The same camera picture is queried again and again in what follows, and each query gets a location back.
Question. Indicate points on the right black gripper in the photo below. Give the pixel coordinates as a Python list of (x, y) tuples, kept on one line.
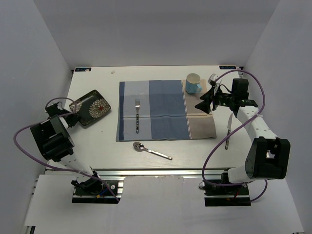
[(209, 97)]

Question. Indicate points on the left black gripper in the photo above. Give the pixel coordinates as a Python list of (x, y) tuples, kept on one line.
[(75, 117)]

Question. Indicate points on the dark floral rectangular plate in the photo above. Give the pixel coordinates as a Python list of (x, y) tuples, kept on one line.
[(90, 108)]

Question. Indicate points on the light blue mug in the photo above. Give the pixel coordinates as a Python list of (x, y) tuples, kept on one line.
[(193, 83)]

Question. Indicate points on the blue beige checked placemat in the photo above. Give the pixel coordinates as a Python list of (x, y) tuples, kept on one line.
[(167, 112)]

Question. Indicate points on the metal fork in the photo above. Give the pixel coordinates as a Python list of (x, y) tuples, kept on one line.
[(137, 107)]

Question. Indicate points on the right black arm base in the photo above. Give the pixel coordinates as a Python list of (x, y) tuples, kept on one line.
[(231, 196)]

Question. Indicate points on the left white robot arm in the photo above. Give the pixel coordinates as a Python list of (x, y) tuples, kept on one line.
[(55, 144)]

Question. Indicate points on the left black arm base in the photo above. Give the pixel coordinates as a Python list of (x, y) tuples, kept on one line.
[(95, 192)]

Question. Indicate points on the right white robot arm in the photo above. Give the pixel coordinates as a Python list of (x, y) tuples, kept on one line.
[(268, 156)]

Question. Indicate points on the metal table knife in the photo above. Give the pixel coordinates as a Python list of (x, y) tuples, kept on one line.
[(228, 131)]

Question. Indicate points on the right blue table label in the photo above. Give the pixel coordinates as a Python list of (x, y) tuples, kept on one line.
[(227, 67)]

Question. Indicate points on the blue table label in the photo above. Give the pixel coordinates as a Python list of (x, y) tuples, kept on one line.
[(227, 67), (83, 69)]

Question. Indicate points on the left blue table label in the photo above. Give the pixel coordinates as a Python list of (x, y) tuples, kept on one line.
[(83, 69)]

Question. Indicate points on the metal spoon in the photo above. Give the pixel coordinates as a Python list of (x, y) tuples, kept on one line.
[(139, 147)]

